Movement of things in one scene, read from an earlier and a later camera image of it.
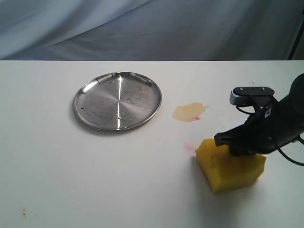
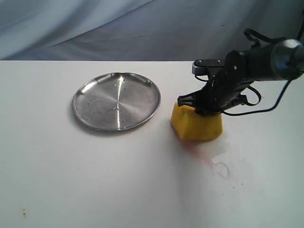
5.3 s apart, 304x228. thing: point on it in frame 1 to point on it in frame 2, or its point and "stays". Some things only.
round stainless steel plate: (118, 101) stays
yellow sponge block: (224, 170) to (190, 125)
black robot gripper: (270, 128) to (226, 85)
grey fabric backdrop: (149, 30) stays
